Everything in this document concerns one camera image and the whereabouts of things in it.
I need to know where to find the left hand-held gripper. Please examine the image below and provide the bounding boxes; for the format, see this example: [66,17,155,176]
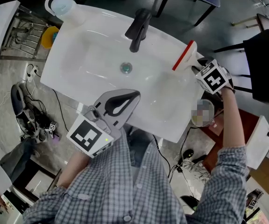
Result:
[66,89,141,159]

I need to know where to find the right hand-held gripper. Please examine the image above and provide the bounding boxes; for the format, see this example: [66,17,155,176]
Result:
[191,57,234,95]

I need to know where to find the white squeegee red blade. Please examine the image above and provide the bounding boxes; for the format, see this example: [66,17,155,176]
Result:
[171,40,205,72]

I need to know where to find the person's right forearm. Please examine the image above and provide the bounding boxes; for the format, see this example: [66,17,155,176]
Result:
[215,87,247,149]

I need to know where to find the person's left forearm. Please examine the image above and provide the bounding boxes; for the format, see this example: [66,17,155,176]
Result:
[56,148,95,189]

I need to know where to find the metal basin drain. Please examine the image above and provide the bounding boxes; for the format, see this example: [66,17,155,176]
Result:
[120,62,134,75]

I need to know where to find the person's blue jeans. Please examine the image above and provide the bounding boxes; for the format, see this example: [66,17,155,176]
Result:
[124,127,160,168]

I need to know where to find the white mesh basket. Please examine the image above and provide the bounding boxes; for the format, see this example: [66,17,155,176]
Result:
[191,98,216,128]

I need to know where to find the white washbasin table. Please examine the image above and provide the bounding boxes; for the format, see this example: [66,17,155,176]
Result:
[40,3,206,144]

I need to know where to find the spare hand-held gripper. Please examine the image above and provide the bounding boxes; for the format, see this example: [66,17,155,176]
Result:
[47,121,58,139]
[246,188,264,210]

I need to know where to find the black basin faucet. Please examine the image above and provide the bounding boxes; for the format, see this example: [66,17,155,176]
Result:
[124,7,153,54]

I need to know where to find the wooden leg chair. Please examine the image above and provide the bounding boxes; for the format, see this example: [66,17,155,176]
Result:
[231,13,269,33]

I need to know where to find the brown wooden cabinet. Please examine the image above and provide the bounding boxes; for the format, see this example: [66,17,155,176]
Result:
[201,108,261,174]

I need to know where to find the person's plaid shirt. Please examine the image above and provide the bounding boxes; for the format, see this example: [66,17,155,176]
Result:
[22,127,251,224]

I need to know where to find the white power strip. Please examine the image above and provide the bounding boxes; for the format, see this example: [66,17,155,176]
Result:
[26,64,40,83]

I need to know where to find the white countertop washbasin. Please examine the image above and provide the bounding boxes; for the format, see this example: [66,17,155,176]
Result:
[245,115,269,170]

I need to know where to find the yellow waste bin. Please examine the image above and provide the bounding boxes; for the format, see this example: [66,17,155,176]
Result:
[41,26,60,49]

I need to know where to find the white bottle pale blue cap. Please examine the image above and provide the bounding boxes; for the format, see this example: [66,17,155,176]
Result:
[44,0,88,27]

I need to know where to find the flat cardboard box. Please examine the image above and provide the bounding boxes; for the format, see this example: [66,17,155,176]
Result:
[249,151,269,195]

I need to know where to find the black power cable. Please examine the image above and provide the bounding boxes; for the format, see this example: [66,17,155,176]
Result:
[52,89,70,133]

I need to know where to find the grey rig with cables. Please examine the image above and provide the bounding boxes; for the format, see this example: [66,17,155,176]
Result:
[10,83,56,144]

